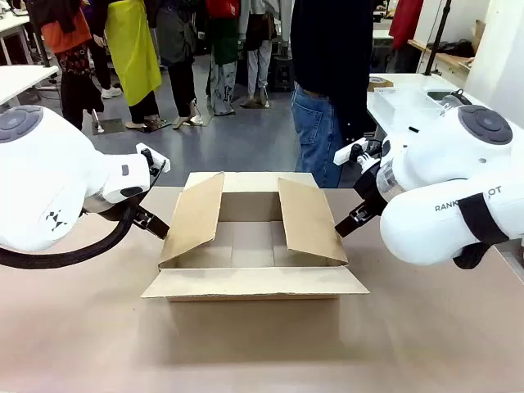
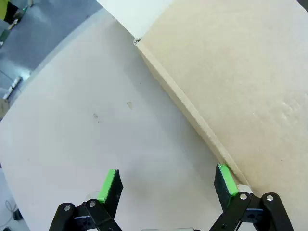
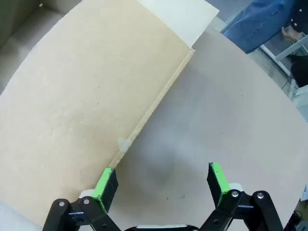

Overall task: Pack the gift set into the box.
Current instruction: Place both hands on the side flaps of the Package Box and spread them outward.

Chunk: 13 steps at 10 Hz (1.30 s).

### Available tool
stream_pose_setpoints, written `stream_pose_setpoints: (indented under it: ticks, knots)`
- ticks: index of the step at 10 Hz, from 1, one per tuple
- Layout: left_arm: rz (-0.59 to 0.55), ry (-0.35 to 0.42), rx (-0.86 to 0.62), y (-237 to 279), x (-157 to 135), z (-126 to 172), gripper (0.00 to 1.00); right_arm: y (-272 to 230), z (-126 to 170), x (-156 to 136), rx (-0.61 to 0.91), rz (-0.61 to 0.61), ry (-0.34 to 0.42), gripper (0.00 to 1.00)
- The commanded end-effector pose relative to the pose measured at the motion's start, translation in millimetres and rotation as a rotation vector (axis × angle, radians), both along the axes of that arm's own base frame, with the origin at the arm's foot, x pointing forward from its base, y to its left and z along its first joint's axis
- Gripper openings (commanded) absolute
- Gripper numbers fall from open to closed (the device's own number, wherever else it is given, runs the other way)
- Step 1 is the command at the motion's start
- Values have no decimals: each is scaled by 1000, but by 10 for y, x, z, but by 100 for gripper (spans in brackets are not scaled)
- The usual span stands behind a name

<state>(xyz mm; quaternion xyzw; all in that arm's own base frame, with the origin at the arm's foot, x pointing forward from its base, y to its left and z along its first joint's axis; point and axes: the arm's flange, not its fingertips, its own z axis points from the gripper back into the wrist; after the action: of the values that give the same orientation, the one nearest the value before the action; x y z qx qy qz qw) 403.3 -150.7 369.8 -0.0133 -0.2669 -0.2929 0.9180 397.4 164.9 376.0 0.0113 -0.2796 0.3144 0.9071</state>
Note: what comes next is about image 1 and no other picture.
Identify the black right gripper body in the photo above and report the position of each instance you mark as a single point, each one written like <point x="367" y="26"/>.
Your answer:
<point x="370" y="186"/>

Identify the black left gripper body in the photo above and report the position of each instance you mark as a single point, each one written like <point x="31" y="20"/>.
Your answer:
<point x="102" y="206"/>

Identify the brown cardboard box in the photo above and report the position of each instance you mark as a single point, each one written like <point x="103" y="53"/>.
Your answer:
<point x="254" y="254"/>

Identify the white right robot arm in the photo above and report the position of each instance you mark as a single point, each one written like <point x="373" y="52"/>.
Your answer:
<point x="450" y="163"/>

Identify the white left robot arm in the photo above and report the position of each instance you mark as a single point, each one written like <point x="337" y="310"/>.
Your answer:
<point x="45" y="180"/>

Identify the white table with clear tray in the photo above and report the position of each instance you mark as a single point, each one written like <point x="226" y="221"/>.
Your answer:
<point x="401" y="118"/>

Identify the clear plastic tray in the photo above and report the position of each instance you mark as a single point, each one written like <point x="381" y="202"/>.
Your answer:
<point x="405" y="104"/>

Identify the brown tape roll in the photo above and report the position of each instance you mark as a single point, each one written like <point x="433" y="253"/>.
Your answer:
<point x="378" y="84"/>

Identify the person in dark top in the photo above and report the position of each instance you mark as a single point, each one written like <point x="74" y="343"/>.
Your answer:
<point x="327" y="61"/>

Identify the black crate stool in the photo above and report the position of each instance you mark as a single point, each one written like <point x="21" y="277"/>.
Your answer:
<point x="283" y="75"/>

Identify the wooden workbench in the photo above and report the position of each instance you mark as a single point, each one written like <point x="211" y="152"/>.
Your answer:
<point x="444" y="61"/>

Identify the white side table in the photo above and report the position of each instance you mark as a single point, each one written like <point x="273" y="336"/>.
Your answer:
<point x="20" y="82"/>

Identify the black tripod pole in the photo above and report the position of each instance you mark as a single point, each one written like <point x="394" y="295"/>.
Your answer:
<point x="436" y="37"/>

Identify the black bag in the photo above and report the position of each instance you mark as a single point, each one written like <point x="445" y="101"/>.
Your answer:
<point x="458" y="48"/>

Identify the red hanging garment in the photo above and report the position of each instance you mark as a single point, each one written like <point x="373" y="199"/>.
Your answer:
<point x="405" y="20"/>

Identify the mannequin with light grey trousers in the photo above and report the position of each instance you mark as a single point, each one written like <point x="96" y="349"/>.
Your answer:
<point x="258" y="53"/>

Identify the mannequin with dark grey outfit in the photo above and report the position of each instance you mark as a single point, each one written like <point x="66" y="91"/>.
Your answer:
<point x="180" y="49"/>

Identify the mannequin with patterned trousers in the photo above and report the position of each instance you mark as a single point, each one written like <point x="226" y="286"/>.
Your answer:
<point x="223" y="61"/>

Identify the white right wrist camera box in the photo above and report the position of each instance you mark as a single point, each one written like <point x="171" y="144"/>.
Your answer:
<point x="348" y="153"/>

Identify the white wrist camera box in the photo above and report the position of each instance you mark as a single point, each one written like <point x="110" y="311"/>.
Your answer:
<point x="155" y="157"/>
<point x="348" y="153"/>

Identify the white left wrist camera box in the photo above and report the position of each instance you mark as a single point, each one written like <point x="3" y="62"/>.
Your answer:
<point x="155" y="157"/>

